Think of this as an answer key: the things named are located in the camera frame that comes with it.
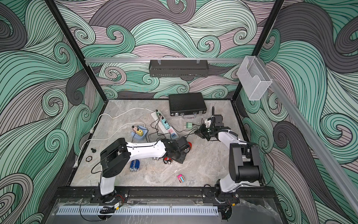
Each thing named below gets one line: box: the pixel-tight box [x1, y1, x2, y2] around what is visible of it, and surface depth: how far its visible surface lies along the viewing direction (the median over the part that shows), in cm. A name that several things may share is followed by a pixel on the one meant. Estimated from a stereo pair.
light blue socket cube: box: [131, 125, 148, 141], surface depth 96 cm
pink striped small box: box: [177, 173, 186, 183], surface depth 78 cm
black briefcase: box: [168, 92, 207, 119], surface depth 109 cm
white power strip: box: [151, 110, 180, 140], surface depth 100 cm
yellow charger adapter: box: [136, 129, 145, 137], surface depth 94 cm
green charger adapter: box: [185, 121, 193, 130], surface depth 103 cm
